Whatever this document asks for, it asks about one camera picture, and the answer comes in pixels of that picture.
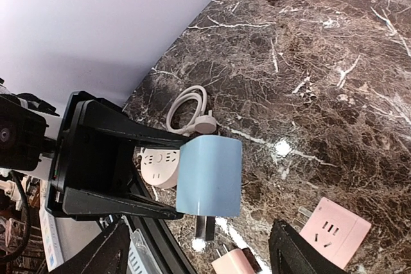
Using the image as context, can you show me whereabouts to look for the pink cube socket adapter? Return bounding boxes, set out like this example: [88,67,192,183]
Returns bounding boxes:
[300,197,371,269]

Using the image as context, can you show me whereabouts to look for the left grey cable duct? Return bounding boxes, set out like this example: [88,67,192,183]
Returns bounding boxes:
[39,193,64,272]

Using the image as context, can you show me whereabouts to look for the pink charger plug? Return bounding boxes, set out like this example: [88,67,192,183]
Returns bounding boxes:
[211,244,261,274]

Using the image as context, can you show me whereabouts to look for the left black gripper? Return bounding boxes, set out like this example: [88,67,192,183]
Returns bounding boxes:
[46,91,191,220]

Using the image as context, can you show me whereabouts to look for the blue charger plug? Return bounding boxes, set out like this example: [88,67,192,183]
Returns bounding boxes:
[176,135,242,241]

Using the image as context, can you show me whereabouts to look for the grey cable duct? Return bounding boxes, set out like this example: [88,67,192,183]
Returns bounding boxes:
[127,229,157,274]
[39,193,64,272]

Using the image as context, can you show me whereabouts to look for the black front rail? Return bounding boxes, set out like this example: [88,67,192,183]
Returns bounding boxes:
[123,216,197,274]

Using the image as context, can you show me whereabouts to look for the pink round power socket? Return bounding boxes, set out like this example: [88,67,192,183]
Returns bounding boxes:
[141,148,180,189]

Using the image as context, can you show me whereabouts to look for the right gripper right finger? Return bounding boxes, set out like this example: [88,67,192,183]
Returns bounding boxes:
[268,219,346,274]

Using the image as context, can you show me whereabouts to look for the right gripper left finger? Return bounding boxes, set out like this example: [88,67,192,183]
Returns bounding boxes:
[51,221,130,274]

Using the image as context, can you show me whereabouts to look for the right grey cable duct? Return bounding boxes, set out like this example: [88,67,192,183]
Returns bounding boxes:
[127,229,157,274]

